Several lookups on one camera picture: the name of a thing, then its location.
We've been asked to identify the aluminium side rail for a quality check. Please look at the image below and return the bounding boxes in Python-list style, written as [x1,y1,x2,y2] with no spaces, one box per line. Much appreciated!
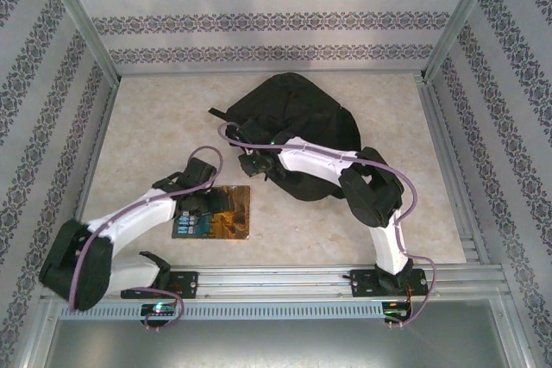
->
[60,77,120,268]
[413,74,492,265]

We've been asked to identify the black fabric backpack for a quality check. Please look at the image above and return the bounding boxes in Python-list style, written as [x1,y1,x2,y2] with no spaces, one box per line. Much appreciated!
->
[208,72,362,203]

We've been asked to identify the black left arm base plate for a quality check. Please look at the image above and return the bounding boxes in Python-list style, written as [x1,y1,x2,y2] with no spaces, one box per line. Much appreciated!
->
[120,271,199,300]

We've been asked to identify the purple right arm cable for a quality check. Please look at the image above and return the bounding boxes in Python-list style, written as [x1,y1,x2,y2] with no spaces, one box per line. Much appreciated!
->
[218,121,441,328]

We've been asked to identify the teal landscape cover book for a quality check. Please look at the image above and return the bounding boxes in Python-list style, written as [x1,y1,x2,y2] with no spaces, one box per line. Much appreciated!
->
[171,185,253,242]

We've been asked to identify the aluminium mounting rail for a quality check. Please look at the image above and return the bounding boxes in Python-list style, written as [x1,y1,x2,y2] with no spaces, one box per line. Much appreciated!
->
[41,264,505,300]

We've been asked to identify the aluminium frame post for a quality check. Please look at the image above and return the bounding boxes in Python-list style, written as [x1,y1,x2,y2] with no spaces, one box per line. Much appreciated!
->
[423,0,505,83]
[34,0,121,84]

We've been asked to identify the grey slotted cable duct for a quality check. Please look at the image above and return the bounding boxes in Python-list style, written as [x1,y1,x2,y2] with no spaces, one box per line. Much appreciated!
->
[58,301,413,321]

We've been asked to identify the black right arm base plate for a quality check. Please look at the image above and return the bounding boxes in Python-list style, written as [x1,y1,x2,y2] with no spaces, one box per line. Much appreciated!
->
[342,268,430,300]

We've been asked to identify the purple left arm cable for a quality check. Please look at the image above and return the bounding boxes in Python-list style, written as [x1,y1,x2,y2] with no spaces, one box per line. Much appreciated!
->
[67,146,224,333]

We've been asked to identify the grey metal shelf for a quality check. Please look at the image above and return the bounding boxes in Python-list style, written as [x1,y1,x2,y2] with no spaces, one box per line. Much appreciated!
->
[41,298,534,368]

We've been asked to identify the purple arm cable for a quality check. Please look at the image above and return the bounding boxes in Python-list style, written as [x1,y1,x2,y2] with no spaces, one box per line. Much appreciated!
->
[218,121,441,328]
[67,146,224,333]

